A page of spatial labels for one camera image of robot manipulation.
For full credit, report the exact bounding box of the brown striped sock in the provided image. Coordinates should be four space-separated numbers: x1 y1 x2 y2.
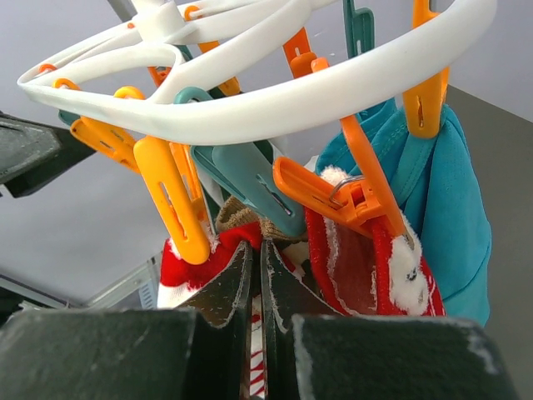
214 195 309 247

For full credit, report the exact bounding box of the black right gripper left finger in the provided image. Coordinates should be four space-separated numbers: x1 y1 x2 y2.
178 242 254 399

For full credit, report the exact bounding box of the orange peg holding snowflake sock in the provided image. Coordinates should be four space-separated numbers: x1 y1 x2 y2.
273 116 407 238

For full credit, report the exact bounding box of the white round clip hanger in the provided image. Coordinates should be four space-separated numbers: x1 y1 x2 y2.
17 1 497 145

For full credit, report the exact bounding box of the orange peg on teal cloth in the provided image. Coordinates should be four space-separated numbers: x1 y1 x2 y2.
402 0 450 139

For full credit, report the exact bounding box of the teal clothes peg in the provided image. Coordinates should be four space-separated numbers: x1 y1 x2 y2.
172 86 307 237

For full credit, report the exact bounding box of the orange clothes peg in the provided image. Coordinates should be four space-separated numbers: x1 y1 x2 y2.
133 136 211 265

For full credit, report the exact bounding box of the teal cloth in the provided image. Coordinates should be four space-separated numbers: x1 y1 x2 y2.
306 100 492 325

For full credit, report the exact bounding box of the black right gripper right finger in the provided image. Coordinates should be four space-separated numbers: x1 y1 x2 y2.
260 240 339 399

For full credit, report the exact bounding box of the red snowflake sock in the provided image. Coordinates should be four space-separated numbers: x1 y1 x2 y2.
306 167 446 317

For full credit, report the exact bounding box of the red white striped sock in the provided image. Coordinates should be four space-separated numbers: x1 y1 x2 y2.
156 222 307 400

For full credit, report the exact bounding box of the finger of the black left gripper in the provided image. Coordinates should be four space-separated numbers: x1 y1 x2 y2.
1 112 95 198

